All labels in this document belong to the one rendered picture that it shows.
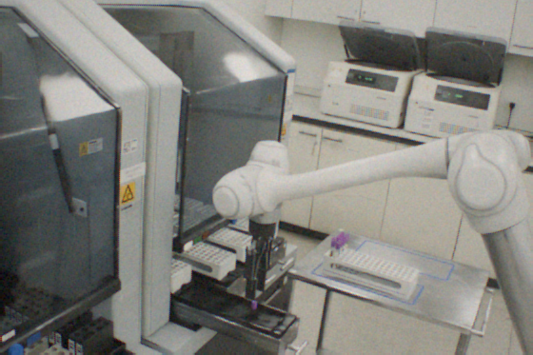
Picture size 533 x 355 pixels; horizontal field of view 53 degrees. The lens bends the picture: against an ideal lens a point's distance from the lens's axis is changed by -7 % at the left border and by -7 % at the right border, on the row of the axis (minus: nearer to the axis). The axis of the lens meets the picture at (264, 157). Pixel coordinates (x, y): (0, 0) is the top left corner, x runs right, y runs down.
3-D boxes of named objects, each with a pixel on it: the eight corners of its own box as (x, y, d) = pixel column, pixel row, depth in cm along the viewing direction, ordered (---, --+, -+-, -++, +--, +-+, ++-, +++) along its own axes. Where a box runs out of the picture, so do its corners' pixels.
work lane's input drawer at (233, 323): (84, 282, 174) (83, 257, 172) (111, 266, 186) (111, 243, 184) (291, 367, 145) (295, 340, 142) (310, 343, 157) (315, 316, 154)
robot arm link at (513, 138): (450, 127, 131) (443, 137, 119) (526, 117, 123) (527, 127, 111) (457, 179, 133) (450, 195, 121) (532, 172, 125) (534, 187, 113)
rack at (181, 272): (95, 265, 172) (95, 247, 171) (115, 254, 181) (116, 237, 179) (172, 296, 161) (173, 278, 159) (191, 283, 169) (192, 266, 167)
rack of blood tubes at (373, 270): (320, 272, 181) (323, 255, 180) (331, 261, 190) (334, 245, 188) (407, 300, 169) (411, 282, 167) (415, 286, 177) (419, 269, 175)
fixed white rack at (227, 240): (168, 240, 196) (169, 224, 195) (185, 230, 205) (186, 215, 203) (243, 266, 184) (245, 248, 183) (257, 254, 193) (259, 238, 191)
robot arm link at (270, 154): (255, 188, 157) (233, 202, 145) (261, 133, 153) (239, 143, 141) (291, 197, 153) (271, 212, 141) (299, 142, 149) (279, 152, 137)
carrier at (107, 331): (108, 339, 134) (108, 318, 132) (114, 342, 133) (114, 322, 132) (76, 361, 124) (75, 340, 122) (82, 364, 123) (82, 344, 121)
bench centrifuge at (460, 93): (402, 132, 357) (418, 25, 338) (420, 117, 412) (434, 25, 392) (487, 150, 336) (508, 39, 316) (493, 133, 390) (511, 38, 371)
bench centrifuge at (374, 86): (316, 113, 382) (327, 18, 364) (347, 103, 435) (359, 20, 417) (395, 131, 358) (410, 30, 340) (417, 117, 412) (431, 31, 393)
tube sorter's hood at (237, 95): (49, 206, 173) (51, 1, 155) (160, 164, 226) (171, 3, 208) (181, 254, 152) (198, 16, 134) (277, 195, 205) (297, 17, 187)
